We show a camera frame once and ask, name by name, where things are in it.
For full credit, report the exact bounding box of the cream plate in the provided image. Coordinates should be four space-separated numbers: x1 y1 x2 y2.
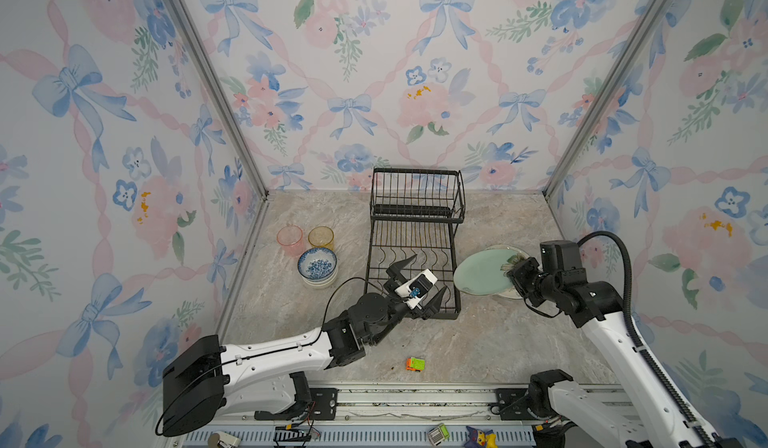
488 245 529 300

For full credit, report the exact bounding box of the black wire dish rack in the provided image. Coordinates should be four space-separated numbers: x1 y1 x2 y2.
365 168 466 320

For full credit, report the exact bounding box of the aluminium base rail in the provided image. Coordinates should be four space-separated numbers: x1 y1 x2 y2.
155 383 639 447

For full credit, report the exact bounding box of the blue floral bowl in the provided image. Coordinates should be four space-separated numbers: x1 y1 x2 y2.
297 247 337 282

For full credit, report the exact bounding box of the beige small object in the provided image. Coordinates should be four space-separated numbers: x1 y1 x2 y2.
207 431 241 448

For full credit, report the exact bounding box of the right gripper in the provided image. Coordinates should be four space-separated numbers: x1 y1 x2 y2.
506 256 559 306

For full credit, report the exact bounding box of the pink transparent cup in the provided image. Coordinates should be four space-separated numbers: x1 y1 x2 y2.
276 225 306 258

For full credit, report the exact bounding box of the purple yellow toy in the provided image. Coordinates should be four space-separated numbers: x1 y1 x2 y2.
463 426 498 448

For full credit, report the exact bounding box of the green white small box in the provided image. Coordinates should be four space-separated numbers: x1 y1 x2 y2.
427 423 451 447

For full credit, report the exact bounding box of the cream ceramic bowl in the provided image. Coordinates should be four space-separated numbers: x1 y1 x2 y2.
302 277 336 290

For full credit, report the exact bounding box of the green plate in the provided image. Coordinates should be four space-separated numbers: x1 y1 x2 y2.
454 248 514 296

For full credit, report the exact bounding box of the yellow transparent cup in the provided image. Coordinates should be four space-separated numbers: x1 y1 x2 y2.
307 226 335 251

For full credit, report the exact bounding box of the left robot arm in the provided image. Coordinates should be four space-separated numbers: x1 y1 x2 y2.
155 259 449 438

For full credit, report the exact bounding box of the small colourful toy cube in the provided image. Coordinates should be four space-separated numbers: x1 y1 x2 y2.
406 357 426 372

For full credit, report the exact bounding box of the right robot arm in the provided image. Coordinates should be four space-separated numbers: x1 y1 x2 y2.
505 234 741 447

